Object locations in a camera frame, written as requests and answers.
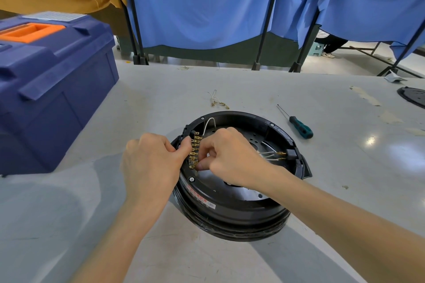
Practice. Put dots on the person's left hand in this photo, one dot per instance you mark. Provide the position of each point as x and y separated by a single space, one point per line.
149 170

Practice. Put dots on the person's right hand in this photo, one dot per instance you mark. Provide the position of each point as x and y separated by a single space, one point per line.
232 160

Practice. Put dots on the person's right thumb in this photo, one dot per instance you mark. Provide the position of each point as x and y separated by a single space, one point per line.
205 164

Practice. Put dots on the person's left thumb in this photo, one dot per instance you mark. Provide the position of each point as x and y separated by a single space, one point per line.
185 149

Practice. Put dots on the brass terminal strip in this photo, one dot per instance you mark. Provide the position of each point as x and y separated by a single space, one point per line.
194 151

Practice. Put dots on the black round appliance base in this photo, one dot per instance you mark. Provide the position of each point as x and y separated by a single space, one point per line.
232 206

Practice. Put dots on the person's right forearm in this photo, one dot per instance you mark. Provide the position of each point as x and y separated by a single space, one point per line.
348 226

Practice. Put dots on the person's left forearm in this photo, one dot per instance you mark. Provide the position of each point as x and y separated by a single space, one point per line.
123 243

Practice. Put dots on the dark green panel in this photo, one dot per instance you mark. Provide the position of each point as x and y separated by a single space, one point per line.
215 54

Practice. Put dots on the black stand pole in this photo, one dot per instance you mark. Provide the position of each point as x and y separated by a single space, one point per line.
136 37
265 27
307 44
403 54

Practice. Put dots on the blue plastic toolbox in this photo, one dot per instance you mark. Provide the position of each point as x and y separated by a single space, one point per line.
56 93

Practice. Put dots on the green plastic stool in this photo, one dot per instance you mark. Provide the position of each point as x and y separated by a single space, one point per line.
315 49

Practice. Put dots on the beige tape strip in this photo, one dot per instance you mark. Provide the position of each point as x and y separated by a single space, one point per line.
415 131
365 95
391 117

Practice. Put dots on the white crumpled packet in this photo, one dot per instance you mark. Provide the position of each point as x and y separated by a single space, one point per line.
394 77

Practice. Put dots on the black round lid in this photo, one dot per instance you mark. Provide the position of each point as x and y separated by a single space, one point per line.
415 96

